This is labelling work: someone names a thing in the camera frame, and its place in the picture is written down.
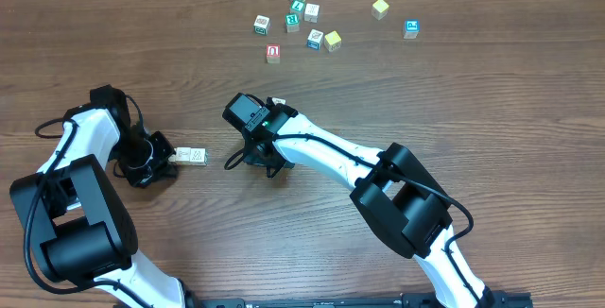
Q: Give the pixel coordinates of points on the blue letter P block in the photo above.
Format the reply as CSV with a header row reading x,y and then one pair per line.
x,y
411,29

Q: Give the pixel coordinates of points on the teal letter L block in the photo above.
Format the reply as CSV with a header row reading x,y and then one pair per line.
x,y
297,7

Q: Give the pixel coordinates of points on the white blue edged block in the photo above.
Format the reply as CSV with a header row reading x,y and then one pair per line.
x,y
181,156

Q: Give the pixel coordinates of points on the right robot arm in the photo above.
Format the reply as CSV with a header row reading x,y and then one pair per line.
x,y
403,205

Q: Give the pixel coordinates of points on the green letter B block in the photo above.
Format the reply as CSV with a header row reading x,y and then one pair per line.
x,y
261,25

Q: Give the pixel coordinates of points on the blue edged picture block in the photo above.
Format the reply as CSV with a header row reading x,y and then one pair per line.
x,y
315,39

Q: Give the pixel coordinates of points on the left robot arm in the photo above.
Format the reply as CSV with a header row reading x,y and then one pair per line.
x,y
78,234

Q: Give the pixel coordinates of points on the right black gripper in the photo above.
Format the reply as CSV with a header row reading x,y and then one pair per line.
x,y
253,158

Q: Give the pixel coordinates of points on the yellow block near cluster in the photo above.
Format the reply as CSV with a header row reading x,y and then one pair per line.
x,y
332,41

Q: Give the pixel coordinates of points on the lone white picture block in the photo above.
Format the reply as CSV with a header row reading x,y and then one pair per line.
x,y
277,100

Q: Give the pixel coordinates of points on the red letter U block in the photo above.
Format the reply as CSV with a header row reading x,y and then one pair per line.
x,y
273,53

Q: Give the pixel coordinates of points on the white patterned wooden block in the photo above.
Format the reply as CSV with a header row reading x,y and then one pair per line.
x,y
311,12

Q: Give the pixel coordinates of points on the teal letter R block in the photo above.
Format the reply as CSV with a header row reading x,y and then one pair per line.
x,y
292,22

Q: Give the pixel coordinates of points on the white zigzag picture block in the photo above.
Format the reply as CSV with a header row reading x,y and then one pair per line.
x,y
198,156

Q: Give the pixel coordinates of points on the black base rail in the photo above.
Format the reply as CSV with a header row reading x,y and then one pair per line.
x,y
496,299

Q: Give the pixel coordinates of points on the far yellow wooden block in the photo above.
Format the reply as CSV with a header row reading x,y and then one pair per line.
x,y
380,9

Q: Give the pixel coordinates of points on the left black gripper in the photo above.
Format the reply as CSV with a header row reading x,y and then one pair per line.
x,y
143,178

